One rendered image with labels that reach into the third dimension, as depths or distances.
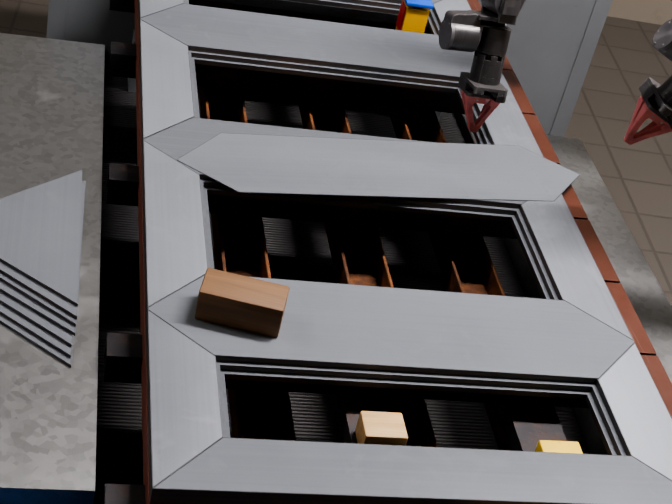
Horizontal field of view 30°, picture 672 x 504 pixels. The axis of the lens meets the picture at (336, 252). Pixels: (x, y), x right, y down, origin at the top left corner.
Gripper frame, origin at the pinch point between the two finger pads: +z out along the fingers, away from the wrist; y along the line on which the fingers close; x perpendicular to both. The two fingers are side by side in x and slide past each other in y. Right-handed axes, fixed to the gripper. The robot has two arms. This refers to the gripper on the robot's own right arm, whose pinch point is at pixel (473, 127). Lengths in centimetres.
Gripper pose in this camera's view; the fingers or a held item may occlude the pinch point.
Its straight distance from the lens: 238.8
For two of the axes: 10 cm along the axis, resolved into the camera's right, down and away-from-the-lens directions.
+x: 9.7, 0.9, 2.3
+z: -1.7, 9.1, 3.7
